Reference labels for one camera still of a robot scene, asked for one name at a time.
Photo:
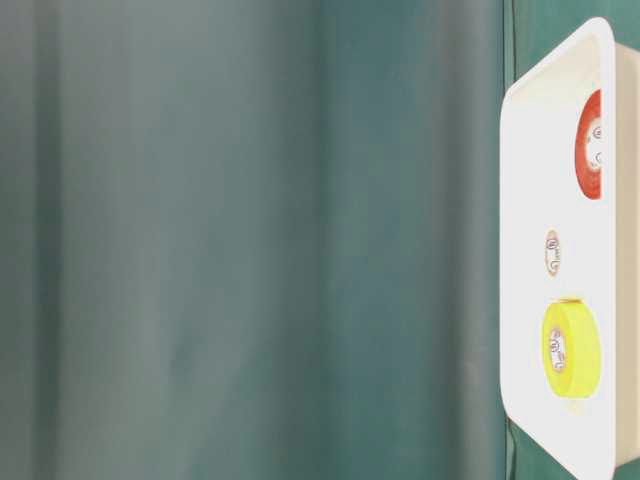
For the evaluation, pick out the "red tape roll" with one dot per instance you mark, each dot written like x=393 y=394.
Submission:
x=589 y=148

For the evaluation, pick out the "white plastic case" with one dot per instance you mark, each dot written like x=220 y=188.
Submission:
x=590 y=437

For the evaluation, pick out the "white tape roll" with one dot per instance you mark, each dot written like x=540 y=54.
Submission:
x=552 y=281

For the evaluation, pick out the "yellow tape roll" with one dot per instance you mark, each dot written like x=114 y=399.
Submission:
x=571 y=350

